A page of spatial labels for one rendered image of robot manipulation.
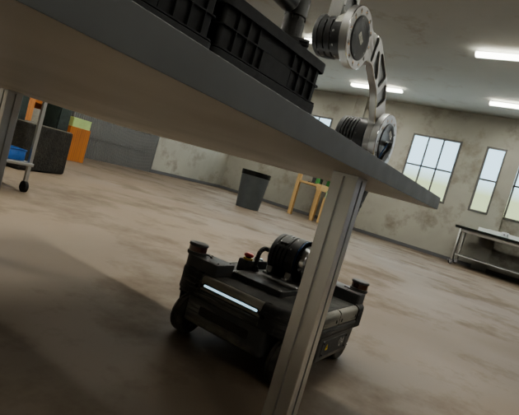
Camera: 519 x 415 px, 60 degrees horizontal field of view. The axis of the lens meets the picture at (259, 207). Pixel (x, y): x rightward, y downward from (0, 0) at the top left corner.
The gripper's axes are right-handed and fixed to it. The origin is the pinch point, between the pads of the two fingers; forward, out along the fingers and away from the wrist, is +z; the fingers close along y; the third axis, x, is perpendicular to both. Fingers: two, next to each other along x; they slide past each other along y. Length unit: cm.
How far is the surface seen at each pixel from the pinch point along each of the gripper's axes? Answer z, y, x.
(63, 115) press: 8, -227, 421
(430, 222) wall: 4, 442, 918
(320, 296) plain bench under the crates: 49, 21, -21
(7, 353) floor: 86, -48, -4
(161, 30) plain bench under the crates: 19, -11, -79
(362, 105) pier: -244, 240, 1043
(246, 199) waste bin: 57, 10, 718
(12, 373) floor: 87, -42, -12
